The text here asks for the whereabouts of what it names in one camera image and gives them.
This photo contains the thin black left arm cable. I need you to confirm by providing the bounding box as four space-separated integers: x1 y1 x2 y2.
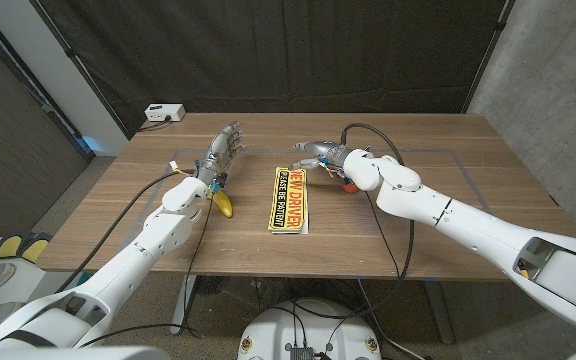
80 192 215 348

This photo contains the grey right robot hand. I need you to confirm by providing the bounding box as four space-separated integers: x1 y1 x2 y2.
291 140 357 174

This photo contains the white power outlet box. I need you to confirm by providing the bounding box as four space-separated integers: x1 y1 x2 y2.
144 103 187 123

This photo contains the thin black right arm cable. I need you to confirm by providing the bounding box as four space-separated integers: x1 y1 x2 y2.
364 191 403 280

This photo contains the black backdrop stand pole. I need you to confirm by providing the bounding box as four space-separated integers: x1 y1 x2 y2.
461 0 517 115
30 0 132 140

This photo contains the black backdrop curtain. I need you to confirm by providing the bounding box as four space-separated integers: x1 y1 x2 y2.
37 0 512 139

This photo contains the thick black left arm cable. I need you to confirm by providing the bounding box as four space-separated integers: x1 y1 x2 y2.
56 169 197 296

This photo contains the black outlet box cable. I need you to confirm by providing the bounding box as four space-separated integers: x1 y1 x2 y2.
137 116 172 134

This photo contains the white robot chest cover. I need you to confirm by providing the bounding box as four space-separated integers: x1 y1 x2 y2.
0 346 172 360

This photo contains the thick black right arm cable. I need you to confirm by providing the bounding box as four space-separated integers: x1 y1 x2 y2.
267 122 416 321

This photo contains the white robot torso base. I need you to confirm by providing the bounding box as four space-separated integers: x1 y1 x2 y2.
237 298 383 360

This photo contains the white low platform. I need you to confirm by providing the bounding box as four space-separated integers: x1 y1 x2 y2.
0 237 75 321

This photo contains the yellow new driver bumper sticker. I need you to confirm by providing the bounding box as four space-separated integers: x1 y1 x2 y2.
267 166 310 235

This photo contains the grey floor cable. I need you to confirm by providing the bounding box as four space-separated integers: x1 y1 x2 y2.
356 278 427 360

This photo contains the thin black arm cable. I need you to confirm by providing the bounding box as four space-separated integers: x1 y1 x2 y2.
364 191 403 280
80 192 215 348

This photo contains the grey table leg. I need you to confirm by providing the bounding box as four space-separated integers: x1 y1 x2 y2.
170 274 198 335
425 279 455 345

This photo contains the yellow toy banana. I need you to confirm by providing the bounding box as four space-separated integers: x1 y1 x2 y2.
211 189 234 219

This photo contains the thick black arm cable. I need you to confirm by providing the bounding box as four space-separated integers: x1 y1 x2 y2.
56 169 197 296
267 122 416 321

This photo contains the yellow black foot pad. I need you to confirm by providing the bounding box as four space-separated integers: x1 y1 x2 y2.
20 233 53 265
0 230 27 261

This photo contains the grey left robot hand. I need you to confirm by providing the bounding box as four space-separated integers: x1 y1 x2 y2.
195 120 246 191

